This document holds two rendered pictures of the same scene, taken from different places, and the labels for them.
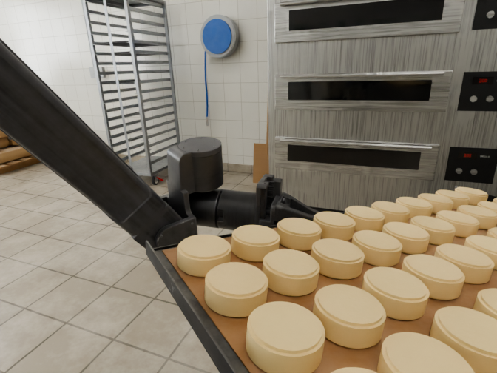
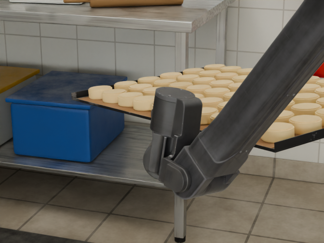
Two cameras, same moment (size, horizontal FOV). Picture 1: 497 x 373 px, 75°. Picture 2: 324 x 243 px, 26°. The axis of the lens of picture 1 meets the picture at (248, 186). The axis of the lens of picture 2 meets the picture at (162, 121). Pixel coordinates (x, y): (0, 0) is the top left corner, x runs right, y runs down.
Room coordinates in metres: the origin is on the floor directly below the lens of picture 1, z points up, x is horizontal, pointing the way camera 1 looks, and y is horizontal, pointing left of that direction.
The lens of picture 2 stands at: (0.52, 1.01, 1.35)
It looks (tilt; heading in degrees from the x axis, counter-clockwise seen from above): 19 degrees down; 265
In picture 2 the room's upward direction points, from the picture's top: straight up
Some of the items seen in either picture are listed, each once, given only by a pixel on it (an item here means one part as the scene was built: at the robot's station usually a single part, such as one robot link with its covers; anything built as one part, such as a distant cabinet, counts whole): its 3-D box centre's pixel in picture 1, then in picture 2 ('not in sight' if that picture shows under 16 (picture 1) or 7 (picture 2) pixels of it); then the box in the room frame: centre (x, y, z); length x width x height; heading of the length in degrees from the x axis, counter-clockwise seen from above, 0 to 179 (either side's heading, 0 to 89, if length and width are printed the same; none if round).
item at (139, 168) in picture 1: (139, 93); not in sight; (3.60, 1.13, 0.93); 0.64 x 0.51 x 1.78; 160
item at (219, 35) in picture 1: (221, 73); not in sight; (3.64, 0.25, 1.10); 0.41 x 0.15 x 1.10; 67
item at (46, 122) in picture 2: not in sight; (70, 114); (0.68, -1.95, 0.36); 0.46 x 0.38 x 0.26; 69
